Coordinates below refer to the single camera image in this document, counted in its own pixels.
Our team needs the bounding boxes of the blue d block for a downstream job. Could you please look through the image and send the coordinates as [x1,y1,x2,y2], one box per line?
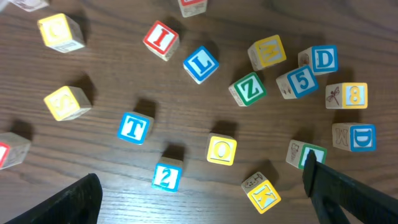
[298,45,339,76]
[331,123,377,152]

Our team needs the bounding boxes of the green Z block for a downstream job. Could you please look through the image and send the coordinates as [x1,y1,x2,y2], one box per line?
[228,72,267,107]

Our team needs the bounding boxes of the yellow K block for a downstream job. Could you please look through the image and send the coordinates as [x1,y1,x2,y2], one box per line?
[241,172,281,214]

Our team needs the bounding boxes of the blue T block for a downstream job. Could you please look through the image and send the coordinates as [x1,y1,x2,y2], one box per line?
[117,111,154,145]

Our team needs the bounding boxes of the red I block near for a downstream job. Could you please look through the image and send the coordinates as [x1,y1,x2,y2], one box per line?
[1,133,31,169]

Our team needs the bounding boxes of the red I block far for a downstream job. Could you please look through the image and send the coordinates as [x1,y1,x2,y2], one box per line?
[143,21,180,62]

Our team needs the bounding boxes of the yellow 8 block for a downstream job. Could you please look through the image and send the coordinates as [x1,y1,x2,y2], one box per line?
[325,82,368,110]

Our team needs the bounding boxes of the blue 2 block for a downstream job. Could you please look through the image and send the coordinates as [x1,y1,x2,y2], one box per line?
[152,156,183,192]

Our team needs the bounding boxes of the yellow C block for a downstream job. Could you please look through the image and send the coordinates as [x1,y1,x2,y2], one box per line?
[37,13,85,53]

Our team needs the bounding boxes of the yellow block far right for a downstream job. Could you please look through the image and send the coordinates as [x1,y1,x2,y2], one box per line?
[248,35,287,71]

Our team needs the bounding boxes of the yellow O block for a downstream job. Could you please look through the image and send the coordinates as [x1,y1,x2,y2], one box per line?
[206,133,237,166]

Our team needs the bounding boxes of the blue D block right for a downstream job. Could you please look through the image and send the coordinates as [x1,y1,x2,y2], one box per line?
[331,123,377,152]

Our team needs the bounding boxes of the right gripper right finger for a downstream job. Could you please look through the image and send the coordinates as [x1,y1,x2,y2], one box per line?
[302,150,397,224]

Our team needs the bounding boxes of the blue L block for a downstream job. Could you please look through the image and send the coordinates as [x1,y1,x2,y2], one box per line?
[183,46,219,85]

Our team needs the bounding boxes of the yellow block centre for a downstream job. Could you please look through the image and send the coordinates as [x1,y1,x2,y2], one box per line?
[44,86,92,121]

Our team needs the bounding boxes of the green N block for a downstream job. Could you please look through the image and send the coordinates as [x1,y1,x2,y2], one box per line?
[9,0,50,12]

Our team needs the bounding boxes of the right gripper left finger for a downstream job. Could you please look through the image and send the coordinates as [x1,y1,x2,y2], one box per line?
[6,173,103,224]

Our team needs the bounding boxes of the red i block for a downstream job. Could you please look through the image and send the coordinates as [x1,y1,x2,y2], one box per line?
[1,133,31,169]
[143,21,180,62]

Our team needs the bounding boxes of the blue 5 block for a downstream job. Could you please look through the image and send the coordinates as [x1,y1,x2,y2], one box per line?
[276,65,319,100]

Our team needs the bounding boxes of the blue D block far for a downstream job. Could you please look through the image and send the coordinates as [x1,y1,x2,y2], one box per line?
[298,45,339,76]

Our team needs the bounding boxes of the green 7 block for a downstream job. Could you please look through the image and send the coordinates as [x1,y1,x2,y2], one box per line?
[285,139,327,170]

